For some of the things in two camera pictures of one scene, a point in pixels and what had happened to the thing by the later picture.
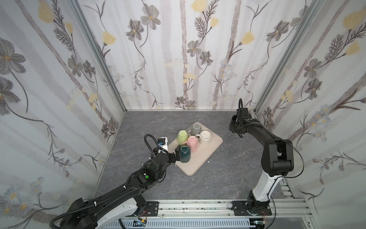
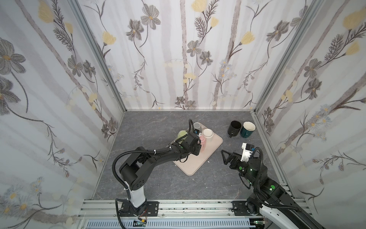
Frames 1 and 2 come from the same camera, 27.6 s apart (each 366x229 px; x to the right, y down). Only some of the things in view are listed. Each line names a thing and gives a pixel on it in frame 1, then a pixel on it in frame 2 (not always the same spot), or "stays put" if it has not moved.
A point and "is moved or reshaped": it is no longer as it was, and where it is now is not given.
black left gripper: x=174 y=157 → x=195 y=140
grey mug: x=195 y=130 stays put
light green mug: x=182 y=136 stays put
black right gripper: x=235 y=124 → x=234 y=160
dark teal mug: x=185 y=153 is moved or reshaped
